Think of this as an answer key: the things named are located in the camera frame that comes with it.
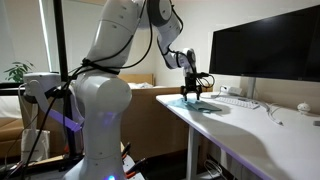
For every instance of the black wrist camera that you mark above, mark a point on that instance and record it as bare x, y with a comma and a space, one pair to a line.
202, 75

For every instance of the white tote bag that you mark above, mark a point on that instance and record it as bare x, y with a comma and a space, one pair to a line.
39, 149

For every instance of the large black monitor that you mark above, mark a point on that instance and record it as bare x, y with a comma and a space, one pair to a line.
285, 46

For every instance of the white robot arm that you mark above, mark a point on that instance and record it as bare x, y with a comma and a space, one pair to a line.
104, 97

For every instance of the white keyboard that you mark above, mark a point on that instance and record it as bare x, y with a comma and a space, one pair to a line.
237, 102

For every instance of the small white round figurine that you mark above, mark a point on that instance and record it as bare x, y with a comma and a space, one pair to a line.
304, 108

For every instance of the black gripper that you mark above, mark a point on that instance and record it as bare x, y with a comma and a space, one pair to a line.
191, 86

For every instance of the teal terry towel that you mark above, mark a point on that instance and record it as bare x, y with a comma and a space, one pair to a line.
193, 104

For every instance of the white power strip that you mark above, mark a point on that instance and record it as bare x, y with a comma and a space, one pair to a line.
232, 90

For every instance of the white camera stand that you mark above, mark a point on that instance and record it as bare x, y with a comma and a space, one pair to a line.
40, 86

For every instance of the white desk leg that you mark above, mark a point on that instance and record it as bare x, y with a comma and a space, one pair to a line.
192, 153

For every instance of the black vertical pole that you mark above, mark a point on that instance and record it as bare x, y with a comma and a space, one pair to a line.
62, 57

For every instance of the green potted plant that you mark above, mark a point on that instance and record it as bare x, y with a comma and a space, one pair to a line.
16, 72

